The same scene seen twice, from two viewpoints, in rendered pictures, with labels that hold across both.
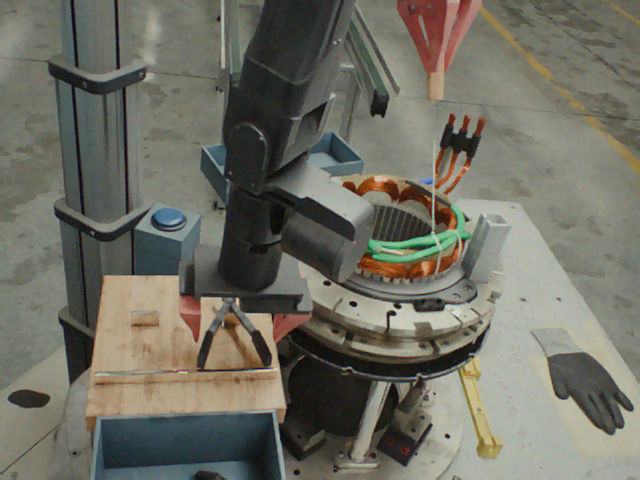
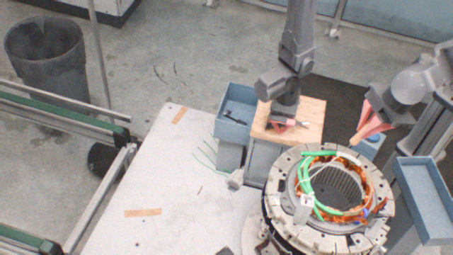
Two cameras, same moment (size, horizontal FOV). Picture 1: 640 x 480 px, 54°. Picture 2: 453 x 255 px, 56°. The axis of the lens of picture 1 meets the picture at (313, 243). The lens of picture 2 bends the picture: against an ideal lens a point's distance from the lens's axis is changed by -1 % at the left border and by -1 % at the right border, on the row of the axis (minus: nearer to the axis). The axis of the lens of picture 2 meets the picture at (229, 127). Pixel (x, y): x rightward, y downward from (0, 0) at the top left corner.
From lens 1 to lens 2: 108 cm
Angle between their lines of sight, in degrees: 76
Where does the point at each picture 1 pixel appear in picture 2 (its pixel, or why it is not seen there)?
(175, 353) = not seen: hidden behind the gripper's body
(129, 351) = not seen: hidden behind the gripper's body
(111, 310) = (306, 99)
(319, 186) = (278, 72)
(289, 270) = (284, 109)
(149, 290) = (316, 110)
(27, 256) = not seen: outside the picture
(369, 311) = (282, 162)
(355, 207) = (267, 78)
